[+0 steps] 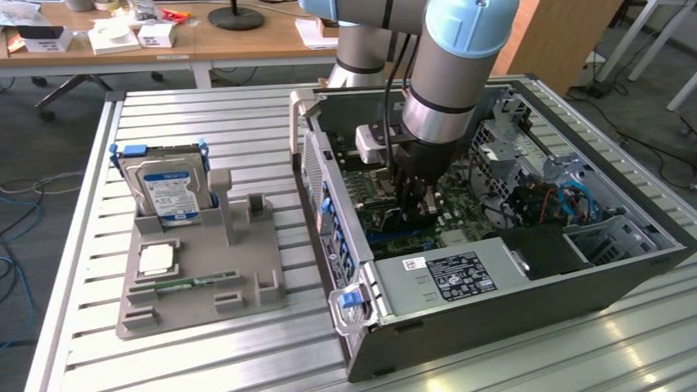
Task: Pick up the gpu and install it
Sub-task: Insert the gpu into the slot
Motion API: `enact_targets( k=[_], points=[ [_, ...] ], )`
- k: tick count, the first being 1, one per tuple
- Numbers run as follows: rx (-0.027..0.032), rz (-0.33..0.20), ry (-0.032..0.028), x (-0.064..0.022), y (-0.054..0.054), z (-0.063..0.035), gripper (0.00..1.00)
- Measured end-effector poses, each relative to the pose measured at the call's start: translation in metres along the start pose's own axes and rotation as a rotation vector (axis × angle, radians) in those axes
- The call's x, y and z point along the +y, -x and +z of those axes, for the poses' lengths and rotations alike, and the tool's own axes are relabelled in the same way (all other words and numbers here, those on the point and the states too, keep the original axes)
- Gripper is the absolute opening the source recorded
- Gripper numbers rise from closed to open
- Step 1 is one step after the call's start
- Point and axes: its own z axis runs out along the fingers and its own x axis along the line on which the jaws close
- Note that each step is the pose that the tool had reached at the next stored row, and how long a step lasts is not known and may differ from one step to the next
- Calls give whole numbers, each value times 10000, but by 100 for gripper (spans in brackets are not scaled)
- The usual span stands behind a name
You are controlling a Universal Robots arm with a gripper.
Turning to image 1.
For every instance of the hard disk with blue bracket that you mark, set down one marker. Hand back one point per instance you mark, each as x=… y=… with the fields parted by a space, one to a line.
x=165 y=192

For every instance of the silver CPU chip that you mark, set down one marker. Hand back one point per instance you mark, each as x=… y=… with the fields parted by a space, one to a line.
x=156 y=259

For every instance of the black round lamp base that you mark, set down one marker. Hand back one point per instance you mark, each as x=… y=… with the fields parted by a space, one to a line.
x=236 y=19

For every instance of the grey power supply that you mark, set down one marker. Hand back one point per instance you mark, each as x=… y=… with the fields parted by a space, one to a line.
x=403 y=286

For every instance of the white furniture piece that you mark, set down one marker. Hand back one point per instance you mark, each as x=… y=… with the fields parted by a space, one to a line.
x=687 y=92

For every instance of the red orange packet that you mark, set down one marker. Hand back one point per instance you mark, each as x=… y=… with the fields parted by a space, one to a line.
x=176 y=15

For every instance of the printed paper sheet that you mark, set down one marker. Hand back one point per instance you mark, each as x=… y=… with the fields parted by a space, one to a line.
x=16 y=17

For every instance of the white box round insert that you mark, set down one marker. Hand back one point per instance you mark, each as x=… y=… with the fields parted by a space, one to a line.
x=115 y=38

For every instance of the green motherboard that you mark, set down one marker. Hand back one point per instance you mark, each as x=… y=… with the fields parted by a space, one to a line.
x=463 y=212

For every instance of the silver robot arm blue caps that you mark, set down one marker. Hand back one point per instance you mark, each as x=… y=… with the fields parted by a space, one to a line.
x=452 y=81

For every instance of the tape roll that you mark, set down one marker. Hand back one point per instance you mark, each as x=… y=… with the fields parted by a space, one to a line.
x=105 y=4

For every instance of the black graphics card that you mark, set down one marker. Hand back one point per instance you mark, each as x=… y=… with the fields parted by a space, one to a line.
x=389 y=219

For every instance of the orange booklet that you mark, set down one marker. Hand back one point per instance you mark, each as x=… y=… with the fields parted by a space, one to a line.
x=15 y=44

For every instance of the brown cardboard box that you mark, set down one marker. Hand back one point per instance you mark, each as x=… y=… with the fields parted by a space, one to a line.
x=329 y=29

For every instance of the CPU socket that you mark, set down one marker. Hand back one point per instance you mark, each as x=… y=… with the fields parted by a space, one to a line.
x=381 y=183

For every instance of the silver disk bay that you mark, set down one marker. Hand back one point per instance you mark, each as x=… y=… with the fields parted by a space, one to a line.
x=609 y=241

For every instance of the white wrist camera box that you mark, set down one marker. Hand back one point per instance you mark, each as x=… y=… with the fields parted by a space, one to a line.
x=371 y=143

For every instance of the black office chair base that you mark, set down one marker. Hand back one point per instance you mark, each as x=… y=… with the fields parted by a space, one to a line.
x=47 y=113

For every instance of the wooden cabinet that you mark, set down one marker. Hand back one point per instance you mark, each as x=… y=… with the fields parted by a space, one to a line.
x=561 y=41

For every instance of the silver perforated drive cage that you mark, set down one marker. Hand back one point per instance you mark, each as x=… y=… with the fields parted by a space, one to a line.
x=501 y=163

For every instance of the grey cup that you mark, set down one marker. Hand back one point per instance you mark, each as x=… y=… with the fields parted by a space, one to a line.
x=79 y=5

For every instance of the wooden desk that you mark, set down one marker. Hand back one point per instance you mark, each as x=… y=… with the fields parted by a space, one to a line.
x=261 y=45
x=76 y=59

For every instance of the black open PC case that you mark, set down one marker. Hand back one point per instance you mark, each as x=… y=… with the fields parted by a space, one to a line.
x=489 y=322

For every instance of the white box black lid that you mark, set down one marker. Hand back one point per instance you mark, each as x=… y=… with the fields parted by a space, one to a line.
x=45 y=41

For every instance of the blue case release latch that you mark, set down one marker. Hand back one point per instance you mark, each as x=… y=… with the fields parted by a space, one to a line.
x=348 y=300

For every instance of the blue expansion slot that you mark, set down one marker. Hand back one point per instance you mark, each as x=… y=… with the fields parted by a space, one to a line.
x=392 y=237

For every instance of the black power strip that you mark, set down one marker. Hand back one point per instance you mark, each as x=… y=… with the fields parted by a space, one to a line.
x=596 y=90

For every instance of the white paper stack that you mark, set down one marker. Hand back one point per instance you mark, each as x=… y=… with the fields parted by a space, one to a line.
x=313 y=38

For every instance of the grey parts rack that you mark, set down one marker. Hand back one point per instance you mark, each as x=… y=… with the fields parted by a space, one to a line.
x=207 y=277

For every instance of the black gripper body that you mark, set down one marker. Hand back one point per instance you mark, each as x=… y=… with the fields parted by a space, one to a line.
x=427 y=161

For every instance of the clear plastic bag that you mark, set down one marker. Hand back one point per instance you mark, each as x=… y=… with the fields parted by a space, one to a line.
x=144 y=10

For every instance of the white table frame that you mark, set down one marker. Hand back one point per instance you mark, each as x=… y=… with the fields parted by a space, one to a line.
x=621 y=45

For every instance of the small white labelled box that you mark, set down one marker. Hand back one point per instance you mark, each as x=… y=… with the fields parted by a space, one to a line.
x=156 y=36

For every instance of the silver chipset heatsink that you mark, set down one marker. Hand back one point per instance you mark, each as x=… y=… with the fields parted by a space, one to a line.
x=456 y=237

